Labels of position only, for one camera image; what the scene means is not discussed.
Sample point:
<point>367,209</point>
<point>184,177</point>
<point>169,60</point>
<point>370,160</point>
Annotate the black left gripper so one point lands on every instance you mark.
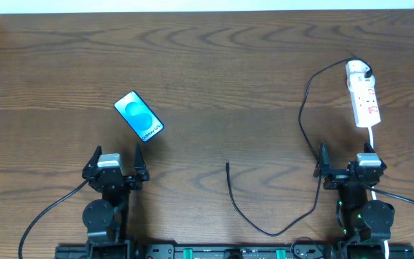
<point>111,176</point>

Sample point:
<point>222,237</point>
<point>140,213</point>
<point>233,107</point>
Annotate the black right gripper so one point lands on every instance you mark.
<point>348,174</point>

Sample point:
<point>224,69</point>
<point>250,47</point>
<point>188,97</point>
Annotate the blue Samsung Galaxy smartphone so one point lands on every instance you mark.
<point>138,115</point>

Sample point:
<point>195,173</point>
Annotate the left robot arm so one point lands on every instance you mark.
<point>106,218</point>

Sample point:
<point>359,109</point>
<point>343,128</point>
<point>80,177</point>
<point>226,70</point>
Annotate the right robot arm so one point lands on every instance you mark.
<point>366,222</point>

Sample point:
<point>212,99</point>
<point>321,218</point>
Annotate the white power strip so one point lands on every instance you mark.
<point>363,99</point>

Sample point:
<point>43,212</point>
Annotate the white USB wall charger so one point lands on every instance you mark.
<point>358,72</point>

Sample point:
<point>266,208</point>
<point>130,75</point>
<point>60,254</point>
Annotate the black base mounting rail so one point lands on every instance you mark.
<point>196,252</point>

